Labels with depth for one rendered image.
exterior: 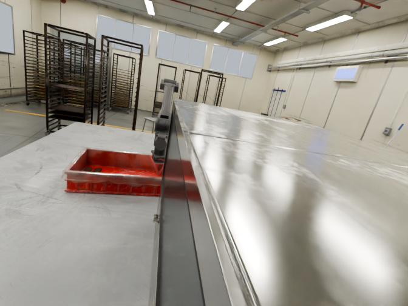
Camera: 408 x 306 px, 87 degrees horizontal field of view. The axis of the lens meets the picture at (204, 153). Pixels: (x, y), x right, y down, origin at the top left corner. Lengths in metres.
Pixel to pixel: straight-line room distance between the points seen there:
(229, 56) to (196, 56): 1.27
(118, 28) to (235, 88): 4.67
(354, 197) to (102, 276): 0.65
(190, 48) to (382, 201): 8.54
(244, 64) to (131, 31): 4.24
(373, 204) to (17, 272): 0.77
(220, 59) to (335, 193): 8.66
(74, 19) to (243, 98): 6.42
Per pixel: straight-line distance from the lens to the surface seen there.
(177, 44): 8.63
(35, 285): 0.74
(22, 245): 0.86
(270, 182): 0.16
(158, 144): 0.99
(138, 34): 8.72
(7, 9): 8.15
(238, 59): 9.00
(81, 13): 9.18
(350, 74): 5.90
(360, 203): 0.19
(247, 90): 9.13
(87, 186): 1.07
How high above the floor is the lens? 1.36
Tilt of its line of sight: 17 degrees down
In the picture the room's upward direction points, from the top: 12 degrees clockwise
